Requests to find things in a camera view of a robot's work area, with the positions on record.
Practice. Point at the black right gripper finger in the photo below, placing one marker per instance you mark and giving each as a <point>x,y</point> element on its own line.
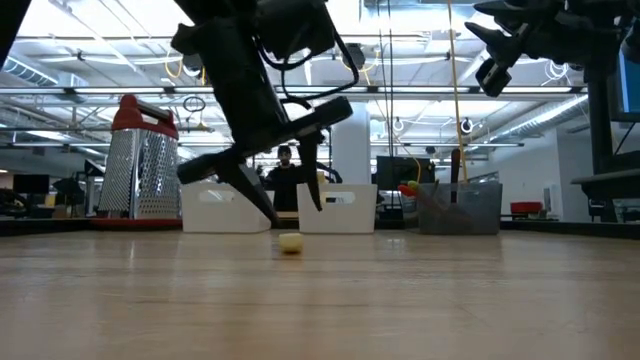
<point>505,9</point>
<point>500,42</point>

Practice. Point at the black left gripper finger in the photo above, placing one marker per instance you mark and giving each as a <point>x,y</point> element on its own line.
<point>250,187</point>
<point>311,170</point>

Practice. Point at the red silicone spoon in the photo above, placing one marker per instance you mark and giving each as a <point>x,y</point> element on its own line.
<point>405,191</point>

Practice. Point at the dark brown wooden spoon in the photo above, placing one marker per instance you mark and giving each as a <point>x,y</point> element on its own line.
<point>455,170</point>

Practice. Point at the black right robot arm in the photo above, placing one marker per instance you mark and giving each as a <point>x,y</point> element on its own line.
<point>631,20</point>

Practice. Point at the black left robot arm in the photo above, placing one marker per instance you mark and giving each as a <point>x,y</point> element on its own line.
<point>295,25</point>

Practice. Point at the person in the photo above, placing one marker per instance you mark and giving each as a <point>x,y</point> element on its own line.
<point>287,185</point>

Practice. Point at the white building column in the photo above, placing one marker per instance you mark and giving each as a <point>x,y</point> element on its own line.
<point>357,150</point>

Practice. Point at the white plastic bin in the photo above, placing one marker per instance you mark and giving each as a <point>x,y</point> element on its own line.
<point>345,220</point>
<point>210,220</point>

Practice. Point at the black background monitor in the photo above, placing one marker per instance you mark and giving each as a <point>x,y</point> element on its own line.
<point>400,174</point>

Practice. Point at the black computer monitor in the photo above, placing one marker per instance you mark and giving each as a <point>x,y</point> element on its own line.
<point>631,85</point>

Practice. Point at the grey computer desk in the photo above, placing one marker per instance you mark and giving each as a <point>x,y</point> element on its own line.
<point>600,185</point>

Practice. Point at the grey translucent plastic bin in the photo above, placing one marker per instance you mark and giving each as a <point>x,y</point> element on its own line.
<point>470,215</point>

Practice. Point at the red background container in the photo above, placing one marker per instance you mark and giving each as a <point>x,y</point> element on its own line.
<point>526,207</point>

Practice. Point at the small dark background monitor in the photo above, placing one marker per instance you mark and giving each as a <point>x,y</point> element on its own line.
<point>31,185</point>

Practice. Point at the black aluminium table frame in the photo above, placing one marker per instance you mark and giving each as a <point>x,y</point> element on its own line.
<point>575,229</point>

